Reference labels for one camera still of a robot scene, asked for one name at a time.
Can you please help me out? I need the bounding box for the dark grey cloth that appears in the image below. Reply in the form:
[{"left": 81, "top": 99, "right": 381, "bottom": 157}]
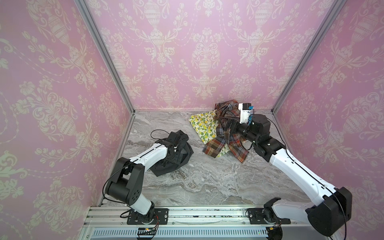
[{"left": 150, "top": 130, "right": 194, "bottom": 177}]

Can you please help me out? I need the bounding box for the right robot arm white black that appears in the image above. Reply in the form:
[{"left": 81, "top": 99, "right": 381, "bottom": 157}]
[{"left": 219, "top": 114, "right": 353, "bottom": 237}]

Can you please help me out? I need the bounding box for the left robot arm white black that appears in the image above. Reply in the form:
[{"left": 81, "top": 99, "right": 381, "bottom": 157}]
[{"left": 105, "top": 143, "right": 168, "bottom": 216}]

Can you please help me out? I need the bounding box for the red plaid cloth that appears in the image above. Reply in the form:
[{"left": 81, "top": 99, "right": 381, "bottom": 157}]
[{"left": 203, "top": 100, "right": 249, "bottom": 163}]

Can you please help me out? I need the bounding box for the yellow lemon print cloth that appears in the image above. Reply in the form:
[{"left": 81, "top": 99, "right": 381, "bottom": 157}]
[{"left": 189, "top": 110, "right": 224, "bottom": 145}]

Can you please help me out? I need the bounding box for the small circuit board connector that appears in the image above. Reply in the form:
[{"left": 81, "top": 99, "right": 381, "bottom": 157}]
[{"left": 137, "top": 228, "right": 158, "bottom": 240}]

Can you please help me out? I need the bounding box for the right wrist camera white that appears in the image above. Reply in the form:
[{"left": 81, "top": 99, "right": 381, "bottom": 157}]
[{"left": 238, "top": 103, "right": 254, "bottom": 125}]

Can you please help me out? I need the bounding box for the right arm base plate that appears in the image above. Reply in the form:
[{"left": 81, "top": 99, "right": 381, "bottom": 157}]
[{"left": 246, "top": 208, "right": 291, "bottom": 226}]

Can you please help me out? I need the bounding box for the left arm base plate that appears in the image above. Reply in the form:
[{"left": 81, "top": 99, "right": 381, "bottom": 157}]
[{"left": 127, "top": 208, "right": 169, "bottom": 225}]

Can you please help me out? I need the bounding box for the right aluminium corner post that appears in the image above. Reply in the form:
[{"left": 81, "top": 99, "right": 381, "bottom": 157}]
[{"left": 271, "top": 0, "right": 347, "bottom": 116}]

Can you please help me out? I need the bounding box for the aluminium corner post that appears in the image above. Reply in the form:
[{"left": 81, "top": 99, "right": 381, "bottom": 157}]
[
  {"left": 271, "top": 0, "right": 347, "bottom": 116},
  {"left": 74, "top": 0, "right": 135, "bottom": 116}
]

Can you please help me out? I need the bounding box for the aluminium front rail frame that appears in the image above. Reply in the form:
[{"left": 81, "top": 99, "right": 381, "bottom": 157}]
[{"left": 78, "top": 205, "right": 326, "bottom": 240}]

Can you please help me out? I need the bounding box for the left aluminium corner post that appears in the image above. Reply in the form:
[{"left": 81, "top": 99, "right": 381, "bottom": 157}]
[{"left": 74, "top": 0, "right": 135, "bottom": 116}]

